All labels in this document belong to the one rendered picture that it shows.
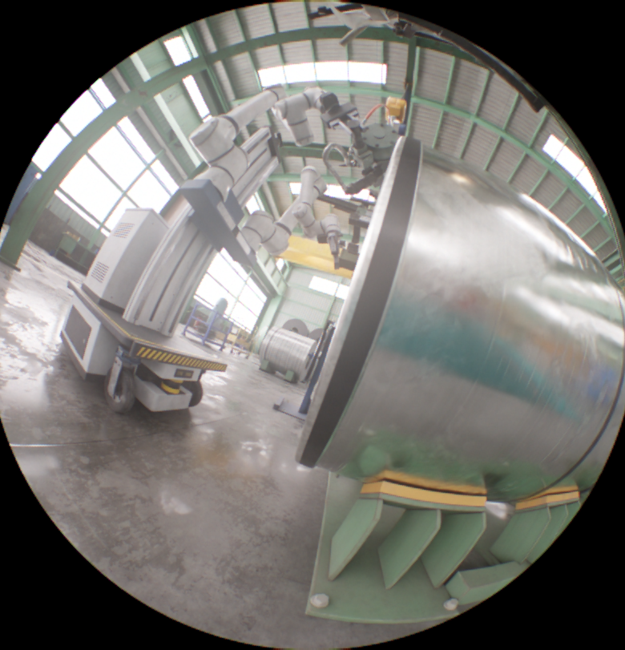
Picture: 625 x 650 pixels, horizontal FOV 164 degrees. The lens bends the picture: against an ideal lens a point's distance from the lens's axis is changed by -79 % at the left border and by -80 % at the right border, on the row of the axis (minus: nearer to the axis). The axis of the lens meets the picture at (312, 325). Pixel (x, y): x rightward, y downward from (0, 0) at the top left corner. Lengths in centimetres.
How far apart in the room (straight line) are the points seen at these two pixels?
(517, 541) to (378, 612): 54
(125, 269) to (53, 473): 90
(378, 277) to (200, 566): 59
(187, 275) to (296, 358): 464
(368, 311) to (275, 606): 55
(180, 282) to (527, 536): 184
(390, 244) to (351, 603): 65
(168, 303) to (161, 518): 100
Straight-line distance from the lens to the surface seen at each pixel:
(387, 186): 32
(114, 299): 119
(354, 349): 26
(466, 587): 70
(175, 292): 127
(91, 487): 63
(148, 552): 54
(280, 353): 574
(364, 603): 60
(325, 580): 60
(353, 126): 82
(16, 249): 305
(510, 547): 98
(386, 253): 26
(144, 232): 120
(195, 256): 131
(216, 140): 105
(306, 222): 127
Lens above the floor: 46
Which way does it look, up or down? 12 degrees up
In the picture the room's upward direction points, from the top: 22 degrees clockwise
